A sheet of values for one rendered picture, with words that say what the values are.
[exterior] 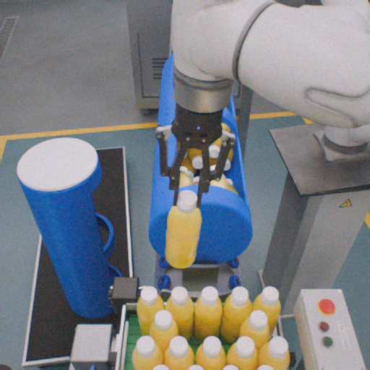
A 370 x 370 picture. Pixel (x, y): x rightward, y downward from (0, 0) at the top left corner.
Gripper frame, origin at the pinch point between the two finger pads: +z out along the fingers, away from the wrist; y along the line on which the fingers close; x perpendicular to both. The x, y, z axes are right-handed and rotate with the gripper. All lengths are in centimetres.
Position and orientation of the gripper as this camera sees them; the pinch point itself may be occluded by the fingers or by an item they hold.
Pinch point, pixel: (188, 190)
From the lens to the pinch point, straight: 75.6
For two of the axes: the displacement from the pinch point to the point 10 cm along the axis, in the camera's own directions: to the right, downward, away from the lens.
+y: -10.0, -0.9, -0.3
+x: -0.4, 7.2, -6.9
